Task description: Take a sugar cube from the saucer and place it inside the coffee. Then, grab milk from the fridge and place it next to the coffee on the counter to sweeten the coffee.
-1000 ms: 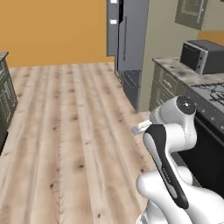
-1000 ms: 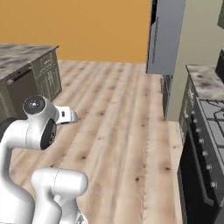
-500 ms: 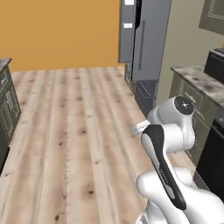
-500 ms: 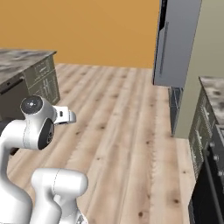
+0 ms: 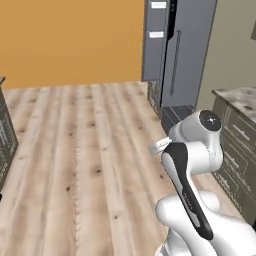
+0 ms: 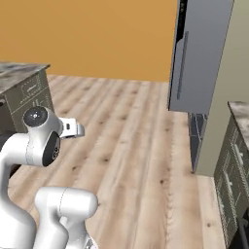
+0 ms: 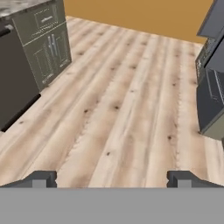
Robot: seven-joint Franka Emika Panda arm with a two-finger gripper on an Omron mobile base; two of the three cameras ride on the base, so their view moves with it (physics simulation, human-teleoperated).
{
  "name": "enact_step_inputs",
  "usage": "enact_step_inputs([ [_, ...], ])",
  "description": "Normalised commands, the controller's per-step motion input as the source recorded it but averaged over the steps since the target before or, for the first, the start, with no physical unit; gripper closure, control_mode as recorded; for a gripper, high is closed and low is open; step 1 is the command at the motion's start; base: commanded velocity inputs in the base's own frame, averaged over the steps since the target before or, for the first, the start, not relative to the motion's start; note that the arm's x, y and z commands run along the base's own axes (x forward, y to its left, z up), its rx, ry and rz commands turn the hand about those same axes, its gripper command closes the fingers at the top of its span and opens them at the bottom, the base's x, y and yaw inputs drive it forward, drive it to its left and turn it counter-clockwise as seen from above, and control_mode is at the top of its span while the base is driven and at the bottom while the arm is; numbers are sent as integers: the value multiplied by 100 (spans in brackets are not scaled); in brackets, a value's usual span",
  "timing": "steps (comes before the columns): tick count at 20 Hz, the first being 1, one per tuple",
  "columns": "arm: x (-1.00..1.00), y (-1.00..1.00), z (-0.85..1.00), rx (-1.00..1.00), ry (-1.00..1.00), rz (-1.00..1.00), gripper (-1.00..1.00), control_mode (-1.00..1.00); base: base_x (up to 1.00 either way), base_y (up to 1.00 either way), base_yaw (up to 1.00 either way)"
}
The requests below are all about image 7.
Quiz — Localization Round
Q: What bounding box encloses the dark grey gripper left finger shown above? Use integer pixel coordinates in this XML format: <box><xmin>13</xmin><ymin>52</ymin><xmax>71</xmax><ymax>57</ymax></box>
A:
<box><xmin>0</xmin><ymin>170</ymin><xmax>58</xmax><ymax>189</ymax></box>

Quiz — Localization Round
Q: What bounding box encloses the dark brown dishwasher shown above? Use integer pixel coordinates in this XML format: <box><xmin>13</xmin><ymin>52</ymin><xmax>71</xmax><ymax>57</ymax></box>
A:
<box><xmin>0</xmin><ymin>24</ymin><xmax>42</xmax><ymax>133</ymax></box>

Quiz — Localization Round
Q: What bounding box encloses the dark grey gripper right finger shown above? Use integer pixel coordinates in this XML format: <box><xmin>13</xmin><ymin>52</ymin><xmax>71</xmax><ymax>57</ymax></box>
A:
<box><xmin>166</xmin><ymin>170</ymin><xmax>224</xmax><ymax>189</ymax></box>

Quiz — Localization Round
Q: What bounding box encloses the olive green cupboard run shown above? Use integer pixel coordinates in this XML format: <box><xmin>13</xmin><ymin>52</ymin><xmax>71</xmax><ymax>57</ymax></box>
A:
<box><xmin>11</xmin><ymin>0</ymin><xmax>73</xmax><ymax>92</ymax></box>

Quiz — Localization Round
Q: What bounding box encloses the dark grey oven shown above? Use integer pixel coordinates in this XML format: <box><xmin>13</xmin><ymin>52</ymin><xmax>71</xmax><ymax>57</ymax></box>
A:
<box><xmin>194</xmin><ymin>0</ymin><xmax>224</xmax><ymax>140</ymax></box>

